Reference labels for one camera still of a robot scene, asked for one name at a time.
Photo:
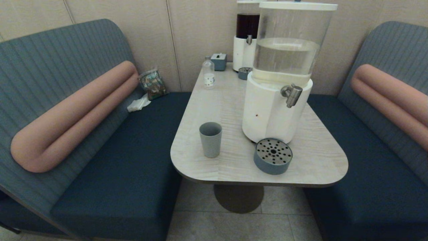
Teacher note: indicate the grey plastic cup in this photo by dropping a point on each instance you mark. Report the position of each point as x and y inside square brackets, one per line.
[210, 140]

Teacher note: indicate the steel water dispenser tap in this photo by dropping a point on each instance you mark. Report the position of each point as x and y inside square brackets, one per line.
[293, 95]

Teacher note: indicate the clear plastic bottle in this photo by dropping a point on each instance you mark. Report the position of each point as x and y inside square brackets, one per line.
[208, 78]

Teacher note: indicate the small blue round drip tray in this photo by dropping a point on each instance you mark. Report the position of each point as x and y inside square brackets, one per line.
[243, 75]

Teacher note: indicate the clear water dispenser white base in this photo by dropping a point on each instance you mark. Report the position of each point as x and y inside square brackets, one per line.
[267, 113]

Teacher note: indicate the blue-grey tissue box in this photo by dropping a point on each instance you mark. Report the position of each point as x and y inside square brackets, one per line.
[219, 63]

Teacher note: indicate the printed snack bag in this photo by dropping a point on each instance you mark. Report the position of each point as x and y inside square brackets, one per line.
[153, 85]

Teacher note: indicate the large blue round drip tray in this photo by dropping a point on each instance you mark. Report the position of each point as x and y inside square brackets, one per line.
[272, 165]

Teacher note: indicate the dark beverage dispenser white base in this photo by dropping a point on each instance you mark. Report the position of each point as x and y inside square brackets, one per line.
[242, 50]

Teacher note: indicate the crumpled white tissue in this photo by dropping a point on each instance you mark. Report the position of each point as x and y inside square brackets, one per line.
[137, 104]

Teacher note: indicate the small steel beverage dispenser tap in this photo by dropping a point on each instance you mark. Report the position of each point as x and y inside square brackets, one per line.
[249, 40]

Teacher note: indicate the blue upholstered booth sofa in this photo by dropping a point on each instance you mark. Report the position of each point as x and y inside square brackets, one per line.
[367, 174]
[133, 160]

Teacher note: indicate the pink bolster cushion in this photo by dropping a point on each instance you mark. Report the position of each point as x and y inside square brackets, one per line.
[391, 97]
[67, 117]

